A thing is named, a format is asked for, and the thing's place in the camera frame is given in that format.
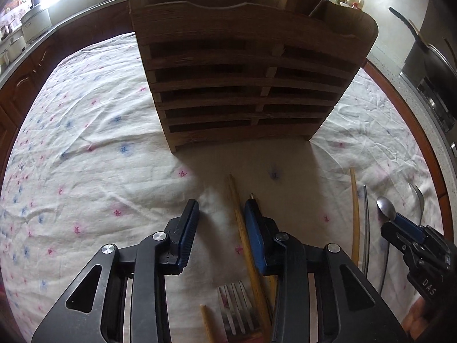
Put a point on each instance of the metal spoon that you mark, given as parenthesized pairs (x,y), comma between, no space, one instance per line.
(418,196)
(386,207)

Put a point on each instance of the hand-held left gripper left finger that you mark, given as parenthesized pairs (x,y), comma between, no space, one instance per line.
(185,237)

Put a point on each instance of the pale bamboo chopstick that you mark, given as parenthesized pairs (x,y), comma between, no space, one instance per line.
(355,214)

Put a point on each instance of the red cap sauce bottle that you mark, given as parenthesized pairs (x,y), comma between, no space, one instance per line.
(355,3)

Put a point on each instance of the wooden utensil holder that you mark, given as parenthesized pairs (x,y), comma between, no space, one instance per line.
(242,60)

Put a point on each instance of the tall white cooker pot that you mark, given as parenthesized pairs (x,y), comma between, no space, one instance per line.
(35,25)

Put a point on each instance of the person's right hand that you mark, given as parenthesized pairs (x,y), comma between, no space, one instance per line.
(417,321)

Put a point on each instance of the black wok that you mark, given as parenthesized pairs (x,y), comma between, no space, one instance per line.
(416,35)

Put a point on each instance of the small white cooker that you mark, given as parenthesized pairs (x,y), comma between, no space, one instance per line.
(17,44)

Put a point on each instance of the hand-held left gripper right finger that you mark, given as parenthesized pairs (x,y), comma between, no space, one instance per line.
(254,237)

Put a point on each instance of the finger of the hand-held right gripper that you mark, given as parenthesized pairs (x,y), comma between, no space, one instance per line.
(410,228)
(394,235)

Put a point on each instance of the metal fork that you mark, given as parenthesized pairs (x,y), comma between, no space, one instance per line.
(237,307)

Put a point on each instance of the gas stove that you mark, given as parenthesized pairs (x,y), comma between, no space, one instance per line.
(433,96)

